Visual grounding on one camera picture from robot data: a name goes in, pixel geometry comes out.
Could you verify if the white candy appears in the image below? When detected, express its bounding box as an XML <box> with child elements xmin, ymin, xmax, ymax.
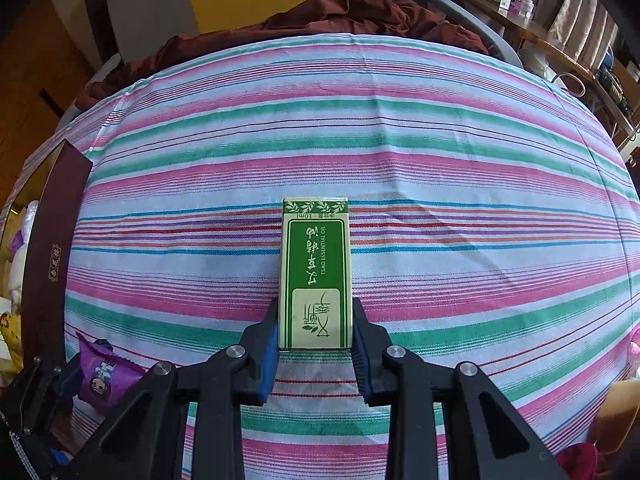
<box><xmin>10</xmin><ymin>200</ymin><xmax>41</xmax><ymax>311</ymax></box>

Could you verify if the gold tin box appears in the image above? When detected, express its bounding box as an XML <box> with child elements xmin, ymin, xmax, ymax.
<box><xmin>0</xmin><ymin>139</ymin><xmax>94</xmax><ymax>376</ymax></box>

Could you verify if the green and cream carton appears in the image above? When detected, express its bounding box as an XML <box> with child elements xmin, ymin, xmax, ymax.
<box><xmin>277</xmin><ymin>197</ymin><xmax>353</xmax><ymax>351</ymax></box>

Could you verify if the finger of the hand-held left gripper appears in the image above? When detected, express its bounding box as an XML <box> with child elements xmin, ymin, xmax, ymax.
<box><xmin>2</xmin><ymin>355</ymin><xmax>85</xmax><ymax>436</ymax></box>

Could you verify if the wooden side table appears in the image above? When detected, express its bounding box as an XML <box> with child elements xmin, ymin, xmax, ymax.
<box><xmin>440</xmin><ymin>0</ymin><xmax>640</xmax><ymax>151</ymax></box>

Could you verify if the striped beige curtain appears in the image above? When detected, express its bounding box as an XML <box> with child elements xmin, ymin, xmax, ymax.
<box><xmin>542</xmin><ymin>0</ymin><xmax>618</xmax><ymax>71</ymax></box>

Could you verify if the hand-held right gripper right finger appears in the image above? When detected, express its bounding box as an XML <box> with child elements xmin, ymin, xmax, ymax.
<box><xmin>351</xmin><ymin>297</ymin><xmax>571</xmax><ymax>480</ymax></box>

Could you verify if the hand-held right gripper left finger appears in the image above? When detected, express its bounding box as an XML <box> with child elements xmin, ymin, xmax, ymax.
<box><xmin>60</xmin><ymin>298</ymin><xmax>280</xmax><ymax>480</ymax></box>

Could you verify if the wooden wardrobe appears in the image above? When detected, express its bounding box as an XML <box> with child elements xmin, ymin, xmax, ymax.
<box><xmin>0</xmin><ymin>0</ymin><xmax>101</xmax><ymax>211</ymax></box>

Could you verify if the dark red garment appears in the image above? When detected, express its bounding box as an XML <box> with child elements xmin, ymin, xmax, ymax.
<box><xmin>555</xmin><ymin>440</ymin><xmax>601</xmax><ymax>480</ymax></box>

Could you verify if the white cable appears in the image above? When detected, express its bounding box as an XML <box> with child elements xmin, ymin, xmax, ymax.
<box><xmin>550</xmin><ymin>72</ymin><xmax>586</xmax><ymax>99</ymax></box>

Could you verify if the dark red blanket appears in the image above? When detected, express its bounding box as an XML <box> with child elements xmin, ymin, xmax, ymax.
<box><xmin>75</xmin><ymin>0</ymin><xmax>491</xmax><ymax>111</ymax></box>

